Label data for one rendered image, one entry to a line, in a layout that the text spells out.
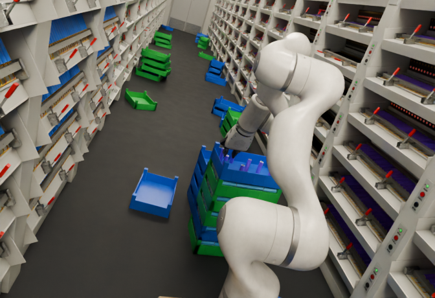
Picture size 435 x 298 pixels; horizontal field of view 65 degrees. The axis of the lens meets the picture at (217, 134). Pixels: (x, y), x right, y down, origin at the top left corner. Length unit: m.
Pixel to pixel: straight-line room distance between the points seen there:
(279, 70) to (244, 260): 0.43
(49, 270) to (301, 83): 1.11
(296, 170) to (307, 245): 0.15
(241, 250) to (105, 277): 0.85
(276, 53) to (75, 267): 1.08
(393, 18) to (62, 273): 1.77
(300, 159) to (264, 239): 0.18
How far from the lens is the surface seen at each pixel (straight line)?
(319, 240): 0.73
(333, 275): 1.86
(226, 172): 1.42
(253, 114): 1.26
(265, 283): 0.79
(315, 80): 0.85
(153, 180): 2.04
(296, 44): 0.94
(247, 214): 0.68
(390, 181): 1.63
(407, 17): 1.90
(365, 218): 1.72
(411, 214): 1.42
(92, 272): 1.48
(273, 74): 0.83
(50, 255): 1.53
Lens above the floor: 1.05
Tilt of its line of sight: 20 degrees down
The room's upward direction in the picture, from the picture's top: 18 degrees clockwise
